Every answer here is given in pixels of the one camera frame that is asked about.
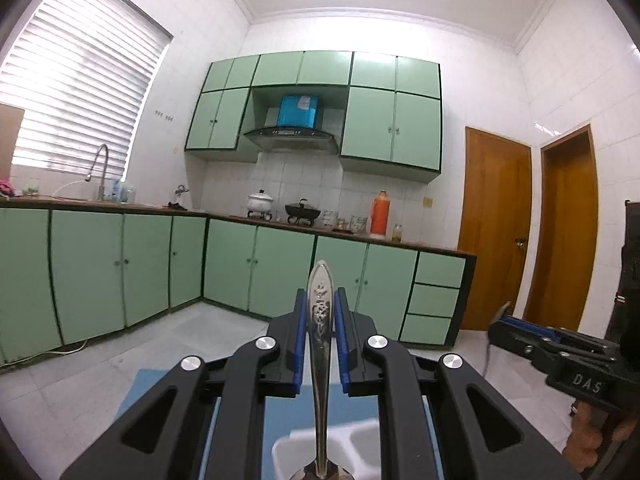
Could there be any green base cabinet unit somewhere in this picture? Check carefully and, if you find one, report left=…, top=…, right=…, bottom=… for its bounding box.
left=0, top=197, right=477, bottom=366

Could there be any blue wrapped hood chimney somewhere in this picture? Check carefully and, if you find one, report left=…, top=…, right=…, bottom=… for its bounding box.
left=278, top=94, right=321, bottom=128

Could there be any wooden door frame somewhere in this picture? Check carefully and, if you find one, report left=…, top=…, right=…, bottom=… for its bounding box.
left=522, top=124, right=599, bottom=333

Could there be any white lidded pot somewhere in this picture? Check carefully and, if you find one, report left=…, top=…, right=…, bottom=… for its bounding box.
left=246, top=190, right=275, bottom=214

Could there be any blue mat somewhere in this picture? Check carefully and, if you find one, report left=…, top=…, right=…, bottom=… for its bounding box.
left=122, top=369, right=446, bottom=480

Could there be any orange thermos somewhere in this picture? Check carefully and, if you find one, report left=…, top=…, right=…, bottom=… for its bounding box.
left=370, top=191, right=390, bottom=240

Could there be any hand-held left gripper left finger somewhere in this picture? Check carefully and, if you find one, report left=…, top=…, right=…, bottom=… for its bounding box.
left=60, top=287, right=308, bottom=480

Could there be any green drawer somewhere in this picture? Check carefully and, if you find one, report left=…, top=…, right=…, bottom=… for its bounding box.
left=409, top=284, right=462, bottom=319
left=415, top=251, right=467, bottom=289
left=401, top=313, right=457, bottom=347

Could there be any green wall cabinet unit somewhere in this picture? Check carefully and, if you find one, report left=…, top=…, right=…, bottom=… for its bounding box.
left=185, top=51, right=443, bottom=177

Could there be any engraved metal spoon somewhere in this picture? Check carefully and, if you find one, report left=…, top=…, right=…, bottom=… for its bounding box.
left=287, top=260, right=353, bottom=480

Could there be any person's right hand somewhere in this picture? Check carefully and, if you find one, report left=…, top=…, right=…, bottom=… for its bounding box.
left=570, top=400, right=638, bottom=461

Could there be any white window blind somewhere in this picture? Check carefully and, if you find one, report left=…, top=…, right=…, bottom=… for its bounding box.
left=0, top=0, right=174, bottom=172

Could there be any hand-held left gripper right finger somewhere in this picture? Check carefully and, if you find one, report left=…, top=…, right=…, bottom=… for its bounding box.
left=335, top=287, right=583, bottom=480

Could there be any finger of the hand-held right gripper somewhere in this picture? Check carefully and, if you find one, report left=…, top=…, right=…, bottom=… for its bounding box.
left=500, top=314, right=621, bottom=350
left=489, top=321, right=617, bottom=368

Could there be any metal kitchen faucet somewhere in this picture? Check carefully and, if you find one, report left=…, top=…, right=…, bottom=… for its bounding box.
left=86, top=144, right=110, bottom=202

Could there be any dark upright object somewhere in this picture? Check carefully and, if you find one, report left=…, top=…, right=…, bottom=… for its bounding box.
left=602, top=199, right=640, bottom=356

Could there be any cardboard box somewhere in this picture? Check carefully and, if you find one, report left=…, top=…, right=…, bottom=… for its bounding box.
left=0, top=102, right=26, bottom=176

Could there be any white floor cable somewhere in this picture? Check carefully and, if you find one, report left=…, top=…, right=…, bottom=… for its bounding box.
left=49, top=339, right=89, bottom=357

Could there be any white utensil holder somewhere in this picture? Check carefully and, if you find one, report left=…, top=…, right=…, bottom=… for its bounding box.
left=272, top=417, right=386, bottom=480

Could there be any closed wooden door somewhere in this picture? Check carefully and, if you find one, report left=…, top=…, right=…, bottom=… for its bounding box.
left=457, top=126, right=532, bottom=332

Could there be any black wok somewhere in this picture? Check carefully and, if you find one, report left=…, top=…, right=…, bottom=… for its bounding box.
left=285, top=199, right=322, bottom=226

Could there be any black range hood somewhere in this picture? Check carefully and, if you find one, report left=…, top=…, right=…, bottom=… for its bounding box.
left=243, top=126, right=339, bottom=154

